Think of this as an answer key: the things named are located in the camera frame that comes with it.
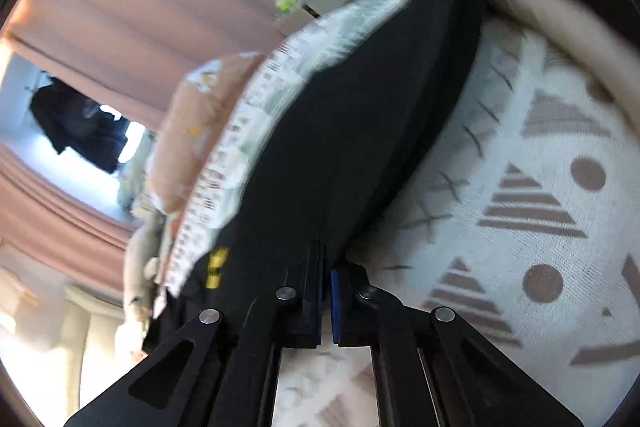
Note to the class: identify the peach plush pillow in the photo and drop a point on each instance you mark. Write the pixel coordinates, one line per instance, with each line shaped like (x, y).
(200, 122)

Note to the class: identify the cream pillow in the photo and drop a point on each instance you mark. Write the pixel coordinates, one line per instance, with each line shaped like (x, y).
(540, 2)

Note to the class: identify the patterned white blanket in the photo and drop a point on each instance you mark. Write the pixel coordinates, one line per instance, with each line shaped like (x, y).
(500, 232)

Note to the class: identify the pink curtain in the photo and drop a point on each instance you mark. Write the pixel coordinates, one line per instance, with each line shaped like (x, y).
(125, 7)
(50, 207)

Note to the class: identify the small green item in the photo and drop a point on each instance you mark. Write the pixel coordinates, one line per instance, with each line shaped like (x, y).
(286, 1)

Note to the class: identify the beige plush toy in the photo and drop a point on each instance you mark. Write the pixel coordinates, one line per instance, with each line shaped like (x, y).
(137, 252)

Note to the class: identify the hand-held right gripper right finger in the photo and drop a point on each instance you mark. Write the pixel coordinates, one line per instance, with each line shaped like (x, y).
(336, 307)

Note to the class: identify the hanging dark clothes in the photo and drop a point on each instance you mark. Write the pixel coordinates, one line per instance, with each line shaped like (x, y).
(70, 122)

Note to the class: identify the cream cloth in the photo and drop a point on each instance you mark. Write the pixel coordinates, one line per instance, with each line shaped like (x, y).
(75, 332)

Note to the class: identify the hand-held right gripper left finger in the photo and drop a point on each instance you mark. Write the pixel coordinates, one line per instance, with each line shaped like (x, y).
(310, 299)

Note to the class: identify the black garment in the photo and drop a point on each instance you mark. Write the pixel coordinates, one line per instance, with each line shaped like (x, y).
(325, 132)

